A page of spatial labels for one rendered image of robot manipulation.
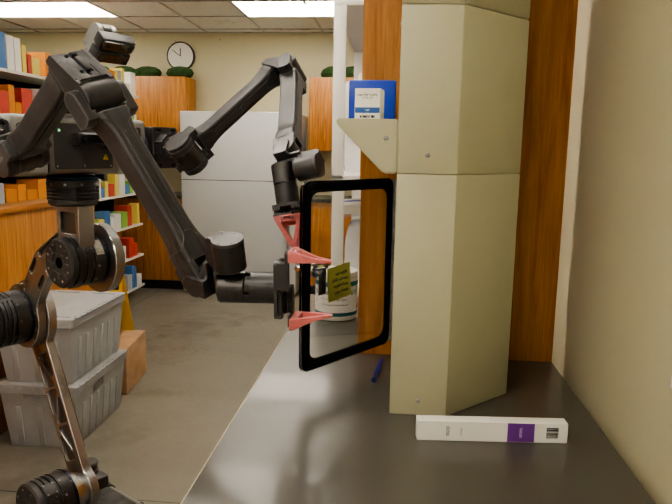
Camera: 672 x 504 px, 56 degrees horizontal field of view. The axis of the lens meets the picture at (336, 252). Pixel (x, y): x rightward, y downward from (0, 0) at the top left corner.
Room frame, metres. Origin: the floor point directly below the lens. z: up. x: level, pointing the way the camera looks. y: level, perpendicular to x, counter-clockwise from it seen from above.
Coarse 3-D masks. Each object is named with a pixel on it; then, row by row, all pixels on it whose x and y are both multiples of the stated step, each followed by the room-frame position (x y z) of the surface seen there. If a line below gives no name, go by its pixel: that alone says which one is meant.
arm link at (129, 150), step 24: (72, 96) 1.14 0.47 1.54; (96, 120) 1.15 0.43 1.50; (120, 120) 1.16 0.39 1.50; (120, 144) 1.15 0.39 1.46; (144, 144) 1.18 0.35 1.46; (120, 168) 1.18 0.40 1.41; (144, 168) 1.15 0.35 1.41; (144, 192) 1.15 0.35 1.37; (168, 192) 1.16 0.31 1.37; (168, 216) 1.14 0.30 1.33; (168, 240) 1.15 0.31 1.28; (192, 240) 1.15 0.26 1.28; (192, 264) 1.12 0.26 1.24
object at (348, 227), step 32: (320, 192) 1.30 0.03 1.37; (352, 192) 1.38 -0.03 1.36; (384, 192) 1.47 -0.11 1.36; (320, 224) 1.30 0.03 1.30; (352, 224) 1.38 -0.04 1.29; (384, 224) 1.47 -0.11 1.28; (320, 256) 1.30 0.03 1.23; (352, 256) 1.38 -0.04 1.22; (384, 256) 1.47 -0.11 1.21; (352, 288) 1.38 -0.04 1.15; (320, 320) 1.31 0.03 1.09; (352, 320) 1.39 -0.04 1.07; (320, 352) 1.31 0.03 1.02
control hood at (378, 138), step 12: (336, 120) 1.20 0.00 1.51; (348, 120) 1.19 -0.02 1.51; (360, 120) 1.19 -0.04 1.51; (372, 120) 1.19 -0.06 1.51; (384, 120) 1.19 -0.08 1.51; (396, 120) 1.19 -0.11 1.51; (348, 132) 1.19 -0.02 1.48; (360, 132) 1.19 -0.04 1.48; (372, 132) 1.19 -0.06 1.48; (384, 132) 1.19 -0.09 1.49; (396, 132) 1.18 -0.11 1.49; (360, 144) 1.19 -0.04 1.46; (372, 144) 1.19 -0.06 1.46; (384, 144) 1.19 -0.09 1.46; (396, 144) 1.19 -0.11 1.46; (372, 156) 1.19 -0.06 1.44; (384, 156) 1.19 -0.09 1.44; (396, 156) 1.19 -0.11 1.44; (384, 168) 1.19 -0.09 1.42; (396, 168) 1.19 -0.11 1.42
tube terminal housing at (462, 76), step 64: (448, 64) 1.18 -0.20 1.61; (512, 64) 1.27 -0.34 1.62; (448, 128) 1.18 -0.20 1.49; (512, 128) 1.28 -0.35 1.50; (448, 192) 1.18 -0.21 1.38; (512, 192) 1.29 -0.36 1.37; (448, 256) 1.18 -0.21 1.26; (512, 256) 1.30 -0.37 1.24; (448, 320) 1.17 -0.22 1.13; (448, 384) 1.18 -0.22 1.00
